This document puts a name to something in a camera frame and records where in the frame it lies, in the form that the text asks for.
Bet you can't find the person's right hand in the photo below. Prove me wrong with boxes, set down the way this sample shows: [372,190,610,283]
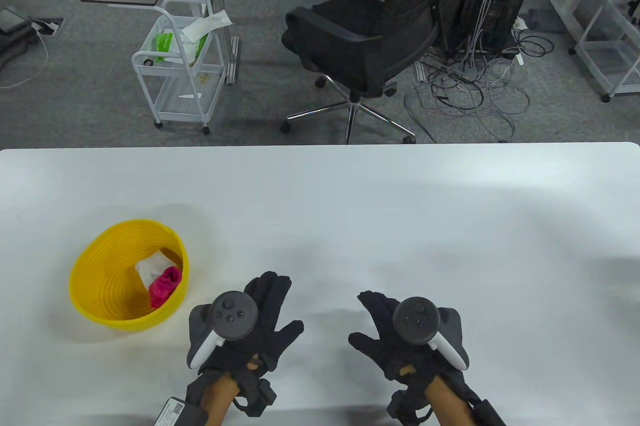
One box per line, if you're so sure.
[348,290,468,387]

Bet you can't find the person's left hand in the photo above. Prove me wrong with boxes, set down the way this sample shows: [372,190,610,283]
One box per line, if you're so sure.
[199,271,305,383]

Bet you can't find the pink sock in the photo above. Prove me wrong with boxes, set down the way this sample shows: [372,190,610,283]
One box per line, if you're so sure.
[148,266,183,308]

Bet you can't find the white sock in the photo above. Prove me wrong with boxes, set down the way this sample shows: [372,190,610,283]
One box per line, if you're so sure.
[134,252,173,292]

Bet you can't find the person's left forearm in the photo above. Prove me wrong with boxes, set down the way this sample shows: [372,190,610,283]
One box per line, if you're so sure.
[202,375,242,426]

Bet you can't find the person's right forearm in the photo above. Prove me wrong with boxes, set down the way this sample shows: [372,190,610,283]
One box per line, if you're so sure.
[427,376,476,426]

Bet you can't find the grey white right hand controller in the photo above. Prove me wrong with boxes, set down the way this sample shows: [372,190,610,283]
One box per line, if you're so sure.
[392,297,470,372]

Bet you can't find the yellow ribbed basket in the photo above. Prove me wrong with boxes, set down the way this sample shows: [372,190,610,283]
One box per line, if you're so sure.
[68,219,191,332]

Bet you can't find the black office chair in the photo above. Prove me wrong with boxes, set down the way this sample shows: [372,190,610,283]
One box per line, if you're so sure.
[280,0,468,144]

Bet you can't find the green packet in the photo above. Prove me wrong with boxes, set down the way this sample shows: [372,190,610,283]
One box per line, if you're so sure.
[152,32,176,63]

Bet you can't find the white paper sheet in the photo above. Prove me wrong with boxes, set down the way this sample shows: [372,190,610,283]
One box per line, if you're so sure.
[181,10,233,42]

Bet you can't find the white metal rack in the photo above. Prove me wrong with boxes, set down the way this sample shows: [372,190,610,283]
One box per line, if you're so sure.
[574,0,640,103]

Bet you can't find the floor outlet box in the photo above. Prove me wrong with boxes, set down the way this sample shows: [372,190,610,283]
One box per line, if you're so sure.
[31,17,65,37]

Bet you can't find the black equipment pile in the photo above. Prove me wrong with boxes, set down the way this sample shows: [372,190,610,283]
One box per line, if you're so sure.
[0,6,40,72]

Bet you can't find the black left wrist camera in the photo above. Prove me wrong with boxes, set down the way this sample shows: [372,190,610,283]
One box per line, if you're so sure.
[154,396,208,426]

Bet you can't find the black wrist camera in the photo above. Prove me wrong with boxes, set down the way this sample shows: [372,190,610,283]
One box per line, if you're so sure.
[154,396,208,426]
[474,399,507,426]

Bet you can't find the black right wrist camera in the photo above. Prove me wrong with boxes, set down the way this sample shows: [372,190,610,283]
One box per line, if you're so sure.
[474,399,507,426]

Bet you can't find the white wire rolling cart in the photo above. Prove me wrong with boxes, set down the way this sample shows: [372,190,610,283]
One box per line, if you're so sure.
[131,0,227,135]

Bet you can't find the tangle of floor cables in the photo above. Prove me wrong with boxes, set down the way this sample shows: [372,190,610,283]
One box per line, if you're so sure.
[404,16,556,143]

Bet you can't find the white floor cable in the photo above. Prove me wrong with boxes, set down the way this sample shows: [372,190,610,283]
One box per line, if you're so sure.
[0,31,50,89]

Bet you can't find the white desk leg frame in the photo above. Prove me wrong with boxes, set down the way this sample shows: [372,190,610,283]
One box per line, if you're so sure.
[545,0,617,55]

